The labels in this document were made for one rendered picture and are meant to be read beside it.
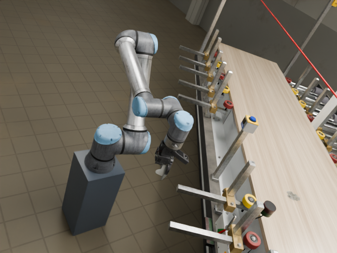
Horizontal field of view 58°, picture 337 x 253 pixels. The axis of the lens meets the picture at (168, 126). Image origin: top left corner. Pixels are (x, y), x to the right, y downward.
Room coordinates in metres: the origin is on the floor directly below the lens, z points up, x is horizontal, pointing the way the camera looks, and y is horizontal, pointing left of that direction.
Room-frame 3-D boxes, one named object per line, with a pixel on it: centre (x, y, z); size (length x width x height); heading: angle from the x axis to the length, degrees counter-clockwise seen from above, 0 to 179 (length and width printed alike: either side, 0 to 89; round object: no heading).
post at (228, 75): (2.26, -0.27, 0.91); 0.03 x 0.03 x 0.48; 12
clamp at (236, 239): (1.02, -0.53, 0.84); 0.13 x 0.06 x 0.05; 12
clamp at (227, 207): (1.26, -0.48, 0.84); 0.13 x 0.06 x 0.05; 12
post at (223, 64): (2.51, -0.21, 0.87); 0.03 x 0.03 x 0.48; 12
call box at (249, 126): (1.54, -0.42, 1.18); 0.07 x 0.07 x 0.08; 12
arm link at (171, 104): (1.22, 0.02, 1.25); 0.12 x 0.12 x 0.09; 34
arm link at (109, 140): (1.35, 0.30, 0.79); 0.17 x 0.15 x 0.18; 124
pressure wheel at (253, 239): (1.01, -0.60, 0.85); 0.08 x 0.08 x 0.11
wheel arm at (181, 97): (2.20, -0.18, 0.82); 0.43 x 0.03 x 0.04; 102
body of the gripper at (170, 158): (1.13, -0.04, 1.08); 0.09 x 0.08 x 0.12; 107
